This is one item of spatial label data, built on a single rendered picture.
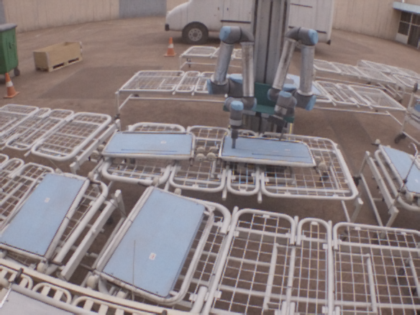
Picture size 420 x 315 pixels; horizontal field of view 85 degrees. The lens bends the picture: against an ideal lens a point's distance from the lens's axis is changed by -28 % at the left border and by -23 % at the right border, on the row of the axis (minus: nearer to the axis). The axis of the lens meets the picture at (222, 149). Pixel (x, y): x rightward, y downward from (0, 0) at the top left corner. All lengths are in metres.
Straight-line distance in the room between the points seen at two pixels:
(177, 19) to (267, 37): 6.59
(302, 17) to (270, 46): 6.84
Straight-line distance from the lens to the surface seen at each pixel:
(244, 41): 2.25
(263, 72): 2.79
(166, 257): 1.49
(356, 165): 3.59
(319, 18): 9.72
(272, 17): 2.69
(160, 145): 2.31
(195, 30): 9.07
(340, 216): 2.74
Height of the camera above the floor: 1.74
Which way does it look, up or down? 31 degrees down
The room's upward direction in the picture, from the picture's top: 4 degrees clockwise
